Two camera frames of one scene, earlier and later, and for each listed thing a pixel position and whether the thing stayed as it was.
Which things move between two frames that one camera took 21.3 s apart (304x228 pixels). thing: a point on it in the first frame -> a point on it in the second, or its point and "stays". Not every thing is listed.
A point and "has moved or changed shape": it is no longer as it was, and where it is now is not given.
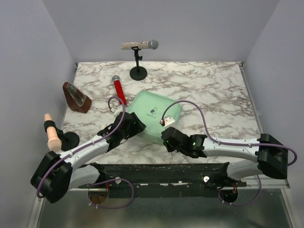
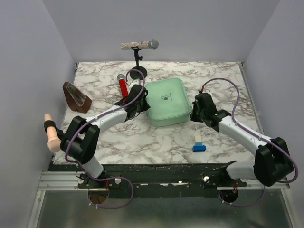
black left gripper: x=137 y=127 -> x=145 y=106
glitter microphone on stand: x=153 y=44 stays
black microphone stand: x=137 y=73 stays
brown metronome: x=76 y=99 stays
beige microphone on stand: x=54 y=142 stays
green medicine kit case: x=148 y=107 has moved or changed shape
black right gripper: x=169 y=148 -> x=193 y=116
